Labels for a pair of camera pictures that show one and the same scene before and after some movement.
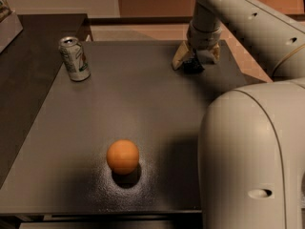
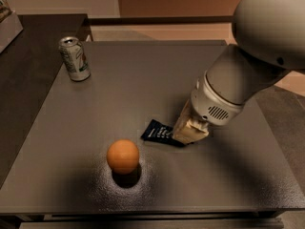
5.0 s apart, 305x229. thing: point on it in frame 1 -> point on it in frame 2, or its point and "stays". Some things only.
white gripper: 203,39 -> 212,103
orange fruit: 122,156 stays
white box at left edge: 10,28 stays
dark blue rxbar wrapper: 193,66 -> 160,133
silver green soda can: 74,58 stays
